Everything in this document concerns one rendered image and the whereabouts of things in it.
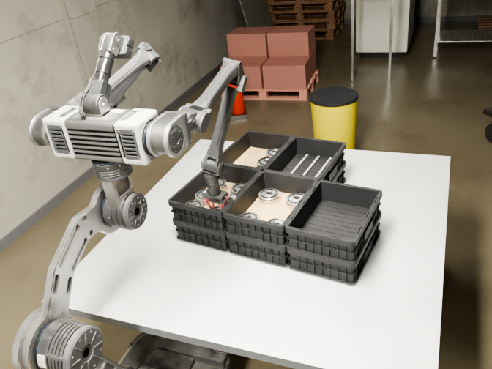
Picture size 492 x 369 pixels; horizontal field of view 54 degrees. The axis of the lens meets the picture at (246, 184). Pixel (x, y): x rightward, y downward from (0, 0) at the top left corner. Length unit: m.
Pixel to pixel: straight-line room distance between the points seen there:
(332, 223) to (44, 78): 2.89
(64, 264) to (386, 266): 1.28
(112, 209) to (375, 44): 5.55
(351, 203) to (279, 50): 3.92
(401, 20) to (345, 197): 4.78
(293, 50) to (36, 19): 2.93
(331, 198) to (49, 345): 1.33
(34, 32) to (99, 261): 2.36
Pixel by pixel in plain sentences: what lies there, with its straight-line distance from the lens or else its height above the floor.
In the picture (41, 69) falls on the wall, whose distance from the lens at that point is 4.33.
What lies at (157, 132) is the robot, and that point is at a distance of 1.59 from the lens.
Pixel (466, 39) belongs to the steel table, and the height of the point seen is 0.21.
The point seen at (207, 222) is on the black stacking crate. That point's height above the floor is 0.85.
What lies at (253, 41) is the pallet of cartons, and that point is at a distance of 6.06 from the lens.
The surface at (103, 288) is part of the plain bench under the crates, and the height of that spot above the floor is 0.70.
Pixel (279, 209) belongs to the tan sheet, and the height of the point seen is 0.83.
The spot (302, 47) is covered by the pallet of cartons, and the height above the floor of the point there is 0.51.
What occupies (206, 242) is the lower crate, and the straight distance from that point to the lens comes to 2.31.
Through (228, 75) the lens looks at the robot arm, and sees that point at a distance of 1.97.
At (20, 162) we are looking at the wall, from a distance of 4.19.
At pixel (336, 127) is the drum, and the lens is 4.02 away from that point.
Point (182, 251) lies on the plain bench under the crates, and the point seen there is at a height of 0.70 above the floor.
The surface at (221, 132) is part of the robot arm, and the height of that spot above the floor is 1.25.
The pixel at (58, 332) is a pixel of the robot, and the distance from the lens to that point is 1.75.
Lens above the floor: 2.11
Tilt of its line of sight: 31 degrees down
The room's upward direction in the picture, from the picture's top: 7 degrees counter-clockwise
